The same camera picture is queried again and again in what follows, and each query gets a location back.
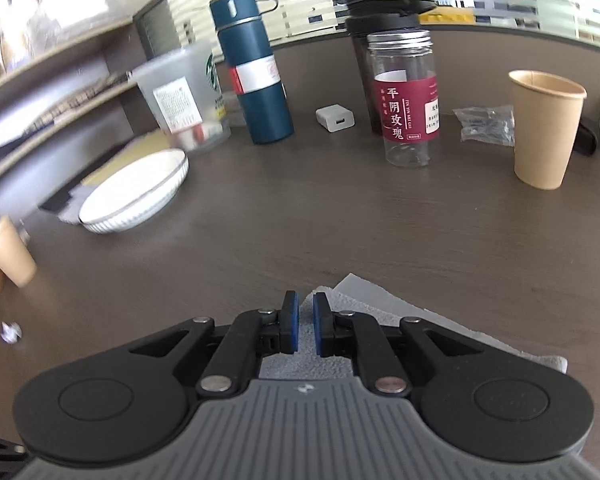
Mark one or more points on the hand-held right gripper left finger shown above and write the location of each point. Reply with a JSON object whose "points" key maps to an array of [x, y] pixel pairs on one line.
{"points": [[292, 322]]}

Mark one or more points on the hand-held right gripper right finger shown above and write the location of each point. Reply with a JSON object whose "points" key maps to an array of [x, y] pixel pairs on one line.
{"points": [[320, 325]]}

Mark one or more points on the grey towel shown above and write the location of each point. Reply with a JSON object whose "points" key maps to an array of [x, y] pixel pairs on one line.
{"points": [[370, 300]]}

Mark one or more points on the crumpled paper scrap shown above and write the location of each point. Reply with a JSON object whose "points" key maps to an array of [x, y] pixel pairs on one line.
{"points": [[10, 332]]}

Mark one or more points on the tan paper cup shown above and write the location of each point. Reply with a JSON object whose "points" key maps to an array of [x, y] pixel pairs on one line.
{"points": [[545, 130], [10, 255]]}

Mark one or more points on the white charger adapter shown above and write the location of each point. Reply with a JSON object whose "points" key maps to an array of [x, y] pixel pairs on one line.
{"points": [[335, 119]]}

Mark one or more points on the white ribbed bowl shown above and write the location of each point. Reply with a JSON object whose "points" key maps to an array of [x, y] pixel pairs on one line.
{"points": [[130, 190]]}

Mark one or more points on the dark blue thermos bottle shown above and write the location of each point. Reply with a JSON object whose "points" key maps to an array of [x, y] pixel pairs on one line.
{"points": [[260, 110]]}

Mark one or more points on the clear jar with red label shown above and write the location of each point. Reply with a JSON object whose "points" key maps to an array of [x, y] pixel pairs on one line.
{"points": [[405, 110]]}

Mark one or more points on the clear plastic cup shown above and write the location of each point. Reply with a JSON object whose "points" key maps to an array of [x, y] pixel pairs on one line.
{"points": [[180, 95]]}

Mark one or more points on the plastic bag of screws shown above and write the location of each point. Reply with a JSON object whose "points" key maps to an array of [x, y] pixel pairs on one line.
{"points": [[485, 125]]}

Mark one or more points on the dark shaker bottle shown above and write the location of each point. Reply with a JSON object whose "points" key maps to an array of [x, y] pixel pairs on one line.
{"points": [[360, 60]]}

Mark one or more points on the wooden shelf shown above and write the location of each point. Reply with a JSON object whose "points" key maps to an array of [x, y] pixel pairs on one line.
{"points": [[55, 110]]}

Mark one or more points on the small black object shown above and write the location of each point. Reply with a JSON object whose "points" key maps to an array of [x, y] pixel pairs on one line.
{"points": [[586, 137]]}

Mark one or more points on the frosted glass partition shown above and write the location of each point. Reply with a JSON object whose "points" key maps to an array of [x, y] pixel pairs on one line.
{"points": [[530, 0]]}

